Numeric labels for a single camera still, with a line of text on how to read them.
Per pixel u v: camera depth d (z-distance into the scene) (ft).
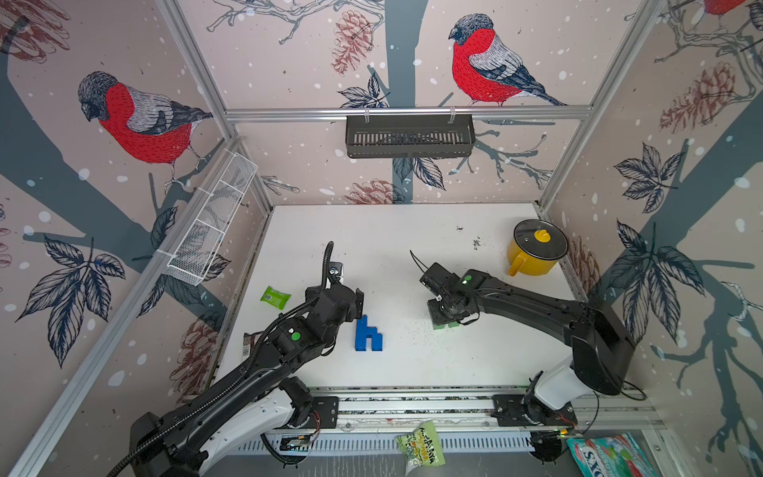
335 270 2.12
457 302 1.95
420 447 2.24
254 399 1.92
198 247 2.79
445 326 2.88
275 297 3.10
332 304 1.76
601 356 1.42
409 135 3.40
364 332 2.81
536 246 3.17
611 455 2.15
